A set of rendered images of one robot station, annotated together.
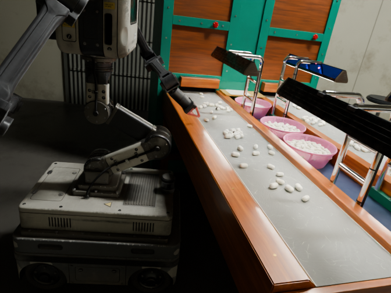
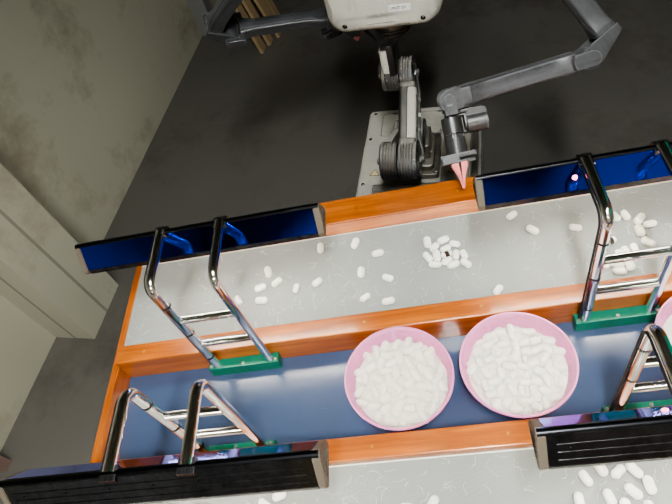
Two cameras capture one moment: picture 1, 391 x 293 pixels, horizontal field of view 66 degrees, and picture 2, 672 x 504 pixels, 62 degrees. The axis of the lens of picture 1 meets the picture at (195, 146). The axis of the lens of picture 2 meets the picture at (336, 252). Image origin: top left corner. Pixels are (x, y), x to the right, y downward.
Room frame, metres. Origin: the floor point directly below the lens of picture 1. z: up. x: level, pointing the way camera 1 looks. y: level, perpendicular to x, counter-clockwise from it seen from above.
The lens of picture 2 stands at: (1.73, -1.10, 2.04)
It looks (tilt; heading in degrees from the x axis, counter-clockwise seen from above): 51 degrees down; 122
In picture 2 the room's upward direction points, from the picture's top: 21 degrees counter-clockwise
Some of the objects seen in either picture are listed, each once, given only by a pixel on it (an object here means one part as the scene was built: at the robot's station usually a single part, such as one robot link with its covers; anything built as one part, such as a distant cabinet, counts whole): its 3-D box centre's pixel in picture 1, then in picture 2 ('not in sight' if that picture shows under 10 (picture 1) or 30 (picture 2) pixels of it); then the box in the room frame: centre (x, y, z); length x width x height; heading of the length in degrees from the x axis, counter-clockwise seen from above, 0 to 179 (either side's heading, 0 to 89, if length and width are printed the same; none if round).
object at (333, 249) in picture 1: (238, 140); (429, 263); (1.45, -0.22, 0.73); 1.81 x 0.30 x 0.02; 17
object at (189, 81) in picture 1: (199, 82); not in sight; (2.29, 0.03, 0.83); 0.30 x 0.06 x 0.07; 107
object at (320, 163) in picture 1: (307, 151); (400, 383); (1.44, -0.58, 0.72); 0.27 x 0.27 x 0.10
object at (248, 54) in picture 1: (239, 88); (618, 243); (1.91, -0.23, 0.90); 0.20 x 0.19 x 0.45; 17
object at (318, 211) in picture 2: (334, 109); (197, 235); (0.96, -0.43, 1.08); 0.62 x 0.08 x 0.07; 17
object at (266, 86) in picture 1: (279, 87); not in sight; (2.49, -0.62, 0.83); 0.30 x 0.06 x 0.07; 107
